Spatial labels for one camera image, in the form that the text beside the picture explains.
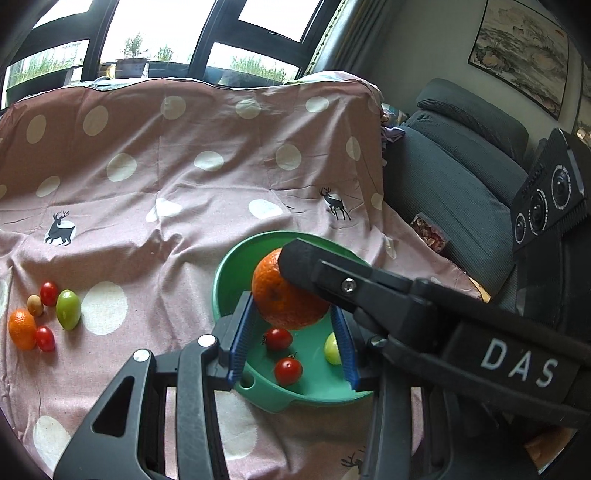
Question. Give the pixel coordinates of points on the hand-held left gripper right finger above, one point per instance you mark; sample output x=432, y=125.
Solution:
x=345, y=350

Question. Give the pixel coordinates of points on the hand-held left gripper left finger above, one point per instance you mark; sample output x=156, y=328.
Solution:
x=241, y=341

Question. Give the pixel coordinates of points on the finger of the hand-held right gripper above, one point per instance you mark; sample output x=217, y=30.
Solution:
x=332, y=274

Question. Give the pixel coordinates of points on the green oval fruit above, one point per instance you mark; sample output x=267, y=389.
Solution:
x=68, y=309
x=331, y=348

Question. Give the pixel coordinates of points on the red cherry tomato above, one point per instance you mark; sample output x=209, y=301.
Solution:
x=48, y=293
x=45, y=338
x=278, y=338
x=288, y=370

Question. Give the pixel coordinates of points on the green plastic bowl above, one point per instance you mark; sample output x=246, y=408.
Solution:
x=314, y=383

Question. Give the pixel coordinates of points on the orange mandarin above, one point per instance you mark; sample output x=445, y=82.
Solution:
x=22, y=328
x=281, y=300

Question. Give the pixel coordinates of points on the orange printed cloth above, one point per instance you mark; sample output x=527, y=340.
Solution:
x=551, y=445

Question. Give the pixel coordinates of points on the red patterned snack packet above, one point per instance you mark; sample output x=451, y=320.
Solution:
x=429, y=233

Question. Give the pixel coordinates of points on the purple cloth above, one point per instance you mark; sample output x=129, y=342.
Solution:
x=392, y=134

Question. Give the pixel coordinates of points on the grey sofa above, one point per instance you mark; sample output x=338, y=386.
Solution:
x=452, y=175

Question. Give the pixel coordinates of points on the pink polka dot blanket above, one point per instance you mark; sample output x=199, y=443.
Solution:
x=184, y=138

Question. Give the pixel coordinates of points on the small tan round fruit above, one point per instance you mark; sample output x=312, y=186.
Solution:
x=35, y=305

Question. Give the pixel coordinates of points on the grey curtain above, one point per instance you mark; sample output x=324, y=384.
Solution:
x=364, y=37

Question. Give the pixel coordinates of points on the potted plant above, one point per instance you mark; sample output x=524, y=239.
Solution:
x=165, y=54
x=131, y=68

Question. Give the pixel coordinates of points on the framed landscape painting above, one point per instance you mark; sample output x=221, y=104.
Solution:
x=521, y=55

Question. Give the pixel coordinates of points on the black framed window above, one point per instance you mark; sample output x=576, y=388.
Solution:
x=152, y=18

